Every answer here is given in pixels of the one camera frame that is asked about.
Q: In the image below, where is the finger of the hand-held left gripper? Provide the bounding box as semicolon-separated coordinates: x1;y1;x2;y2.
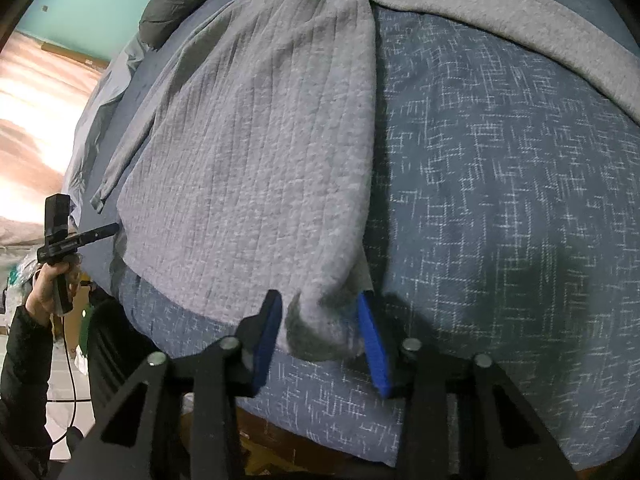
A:
75;223;120;250

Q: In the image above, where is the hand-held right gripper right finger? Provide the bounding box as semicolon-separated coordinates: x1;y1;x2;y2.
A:
356;291;576;480

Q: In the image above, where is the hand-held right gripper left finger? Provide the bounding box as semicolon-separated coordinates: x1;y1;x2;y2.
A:
65;289;284;480

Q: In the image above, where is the grey knit sweater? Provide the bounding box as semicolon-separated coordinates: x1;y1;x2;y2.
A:
90;0;640;363

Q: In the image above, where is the person's left hand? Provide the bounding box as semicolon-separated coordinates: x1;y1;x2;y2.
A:
25;255;83;320

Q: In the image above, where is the clear plastic bag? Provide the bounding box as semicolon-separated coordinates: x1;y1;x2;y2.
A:
4;254;42;313

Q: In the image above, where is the light grey bed sheet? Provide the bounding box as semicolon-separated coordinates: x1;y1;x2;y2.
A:
62;35;151;226

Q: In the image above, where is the blue patterned bed blanket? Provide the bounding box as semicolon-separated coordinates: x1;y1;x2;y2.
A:
62;0;640;471

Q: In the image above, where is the dark grey duvet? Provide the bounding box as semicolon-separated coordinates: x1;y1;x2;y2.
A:
139;0;251;51

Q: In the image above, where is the black cable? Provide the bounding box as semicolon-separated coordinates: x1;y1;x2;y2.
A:
50;315;80;448

